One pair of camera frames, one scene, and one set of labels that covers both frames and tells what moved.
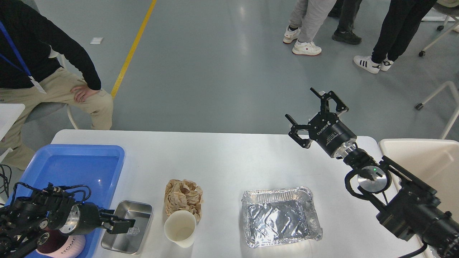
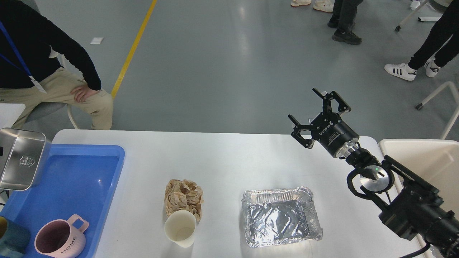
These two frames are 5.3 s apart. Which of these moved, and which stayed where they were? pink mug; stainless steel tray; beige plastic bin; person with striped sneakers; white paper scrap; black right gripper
Moved: stainless steel tray; person with striped sneakers
Stayed: pink mug; beige plastic bin; white paper scrap; black right gripper
